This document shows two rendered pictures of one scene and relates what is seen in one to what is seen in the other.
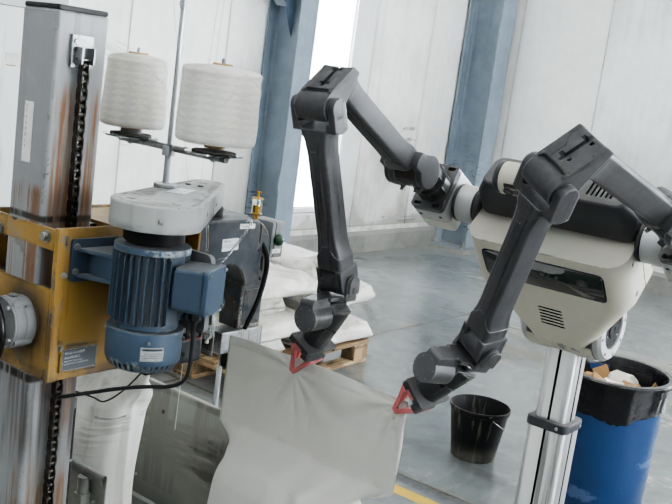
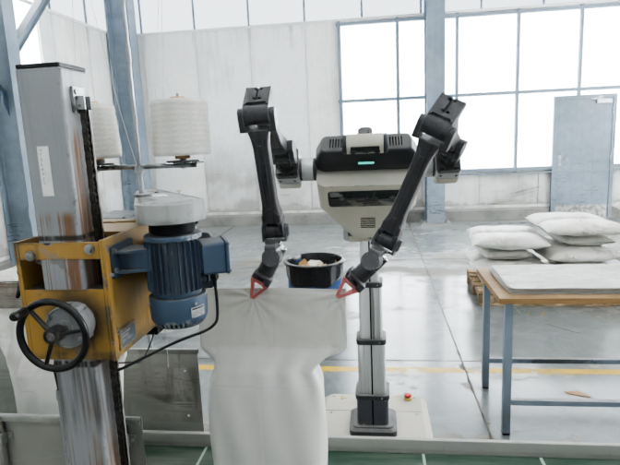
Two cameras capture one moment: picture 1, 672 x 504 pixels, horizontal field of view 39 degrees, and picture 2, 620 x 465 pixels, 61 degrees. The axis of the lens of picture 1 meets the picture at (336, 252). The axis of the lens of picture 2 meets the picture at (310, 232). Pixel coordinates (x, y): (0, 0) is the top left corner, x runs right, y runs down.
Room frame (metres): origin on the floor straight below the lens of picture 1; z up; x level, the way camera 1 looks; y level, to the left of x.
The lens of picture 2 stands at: (0.43, 0.71, 1.56)
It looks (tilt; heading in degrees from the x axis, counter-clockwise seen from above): 10 degrees down; 331
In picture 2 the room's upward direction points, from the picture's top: 3 degrees counter-clockwise
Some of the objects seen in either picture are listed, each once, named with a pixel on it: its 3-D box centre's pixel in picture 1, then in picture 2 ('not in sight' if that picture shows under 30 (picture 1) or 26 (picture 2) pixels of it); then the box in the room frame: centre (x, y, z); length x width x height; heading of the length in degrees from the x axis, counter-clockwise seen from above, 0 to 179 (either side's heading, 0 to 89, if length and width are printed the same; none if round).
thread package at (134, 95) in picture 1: (135, 90); (93, 131); (2.08, 0.48, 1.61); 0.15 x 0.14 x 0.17; 53
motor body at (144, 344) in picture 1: (147, 304); (176, 278); (1.80, 0.36, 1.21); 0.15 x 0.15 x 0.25
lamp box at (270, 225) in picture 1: (266, 236); not in sight; (2.31, 0.18, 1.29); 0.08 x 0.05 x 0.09; 53
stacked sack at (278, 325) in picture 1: (252, 322); not in sight; (5.05, 0.40, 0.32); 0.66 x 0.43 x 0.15; 145
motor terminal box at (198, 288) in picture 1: (198, 293); (214, 259); (1.78, 0.25, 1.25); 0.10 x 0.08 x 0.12; 168
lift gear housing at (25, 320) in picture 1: (9, 320); (69, 324); (1.81, 0.63, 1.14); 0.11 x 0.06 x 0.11; 53
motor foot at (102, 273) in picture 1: (108, 263); (137, 257); (1.82, 0.44, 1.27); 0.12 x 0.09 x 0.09; 143
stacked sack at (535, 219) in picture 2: not in sight; (565, 220); (3.60, -3.92, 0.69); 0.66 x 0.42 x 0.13; 50
